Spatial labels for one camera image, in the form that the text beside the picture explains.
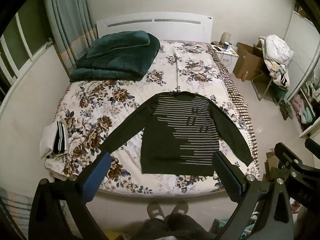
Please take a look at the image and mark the grey green curtain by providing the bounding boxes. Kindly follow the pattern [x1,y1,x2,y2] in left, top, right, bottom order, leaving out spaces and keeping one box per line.
[42,0,98,68]

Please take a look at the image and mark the dark striped sweater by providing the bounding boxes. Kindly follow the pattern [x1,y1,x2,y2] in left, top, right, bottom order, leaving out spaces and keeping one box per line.
[100,92,254,175]

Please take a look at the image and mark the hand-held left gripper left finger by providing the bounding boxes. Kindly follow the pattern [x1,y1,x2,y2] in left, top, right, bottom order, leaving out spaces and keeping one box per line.
[28,152,112,240]

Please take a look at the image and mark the bed with floral sheet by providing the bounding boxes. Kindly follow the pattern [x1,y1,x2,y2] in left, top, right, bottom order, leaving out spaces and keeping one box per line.
[44,40,260,198]

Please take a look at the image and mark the window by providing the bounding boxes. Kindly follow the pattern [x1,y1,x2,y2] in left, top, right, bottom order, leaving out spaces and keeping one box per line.
[0,0,54,100]

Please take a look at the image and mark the person's right slipper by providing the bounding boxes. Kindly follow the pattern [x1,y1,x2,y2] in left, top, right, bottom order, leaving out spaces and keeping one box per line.
[169,201,189,217]

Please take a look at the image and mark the person's slipper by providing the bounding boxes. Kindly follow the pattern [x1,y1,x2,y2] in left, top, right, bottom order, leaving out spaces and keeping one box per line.
[146,202,166,221]
[169,201,189,217]

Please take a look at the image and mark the green plush blanket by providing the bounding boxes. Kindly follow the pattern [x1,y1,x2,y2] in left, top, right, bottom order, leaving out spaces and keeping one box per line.
[69,30,160,82]

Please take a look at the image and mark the black white striped garment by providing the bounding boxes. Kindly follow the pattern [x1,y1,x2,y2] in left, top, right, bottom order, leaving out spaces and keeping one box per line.
[53,121,68,153]

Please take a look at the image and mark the person's left slipper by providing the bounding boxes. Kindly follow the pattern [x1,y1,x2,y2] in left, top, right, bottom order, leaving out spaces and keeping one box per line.
[146,202,166,221]

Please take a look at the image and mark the white wardrobe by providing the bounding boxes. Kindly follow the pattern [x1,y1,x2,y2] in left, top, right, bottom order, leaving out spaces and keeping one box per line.
[285,4,320,138]

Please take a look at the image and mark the folded clothes in wardrobe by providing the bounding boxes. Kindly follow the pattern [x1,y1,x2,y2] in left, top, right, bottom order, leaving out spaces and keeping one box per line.
[291,93,316,125]

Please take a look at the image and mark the large cardboard box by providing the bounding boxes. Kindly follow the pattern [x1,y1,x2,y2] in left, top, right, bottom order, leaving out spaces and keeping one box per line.
[232,42,265,81]

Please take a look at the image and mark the folding chair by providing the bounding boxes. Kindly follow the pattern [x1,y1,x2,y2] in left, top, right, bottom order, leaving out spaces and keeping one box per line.
[251,39,288,105]

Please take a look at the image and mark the white bed headboard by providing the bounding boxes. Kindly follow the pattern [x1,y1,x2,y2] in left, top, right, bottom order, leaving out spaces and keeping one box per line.
[96,12,213,43]

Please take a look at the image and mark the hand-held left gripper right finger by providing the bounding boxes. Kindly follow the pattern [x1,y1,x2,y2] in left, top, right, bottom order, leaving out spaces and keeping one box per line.
[212,151,295,240]

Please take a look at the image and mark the white folded garment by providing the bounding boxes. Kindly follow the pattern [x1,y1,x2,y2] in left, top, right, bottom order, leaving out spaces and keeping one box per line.
[40,122,60,158]

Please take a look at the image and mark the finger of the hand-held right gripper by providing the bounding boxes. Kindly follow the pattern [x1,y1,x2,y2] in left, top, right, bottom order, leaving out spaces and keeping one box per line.
[304,138,320,161]
[274,142,304,173]

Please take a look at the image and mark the pile of white clothes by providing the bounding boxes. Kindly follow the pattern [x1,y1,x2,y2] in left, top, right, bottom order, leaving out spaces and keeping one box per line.
[257,34,295,88]

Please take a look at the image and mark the person's legs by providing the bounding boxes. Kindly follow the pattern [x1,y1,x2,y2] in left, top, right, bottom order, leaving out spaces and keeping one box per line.
[129,214,218,240]

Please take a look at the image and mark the white nightstand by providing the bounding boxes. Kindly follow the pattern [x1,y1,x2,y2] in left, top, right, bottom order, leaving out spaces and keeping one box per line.
[211,41,238,68]

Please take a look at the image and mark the dark boots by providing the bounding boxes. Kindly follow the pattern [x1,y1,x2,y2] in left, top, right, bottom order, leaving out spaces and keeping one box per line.
[278,99,293,120]

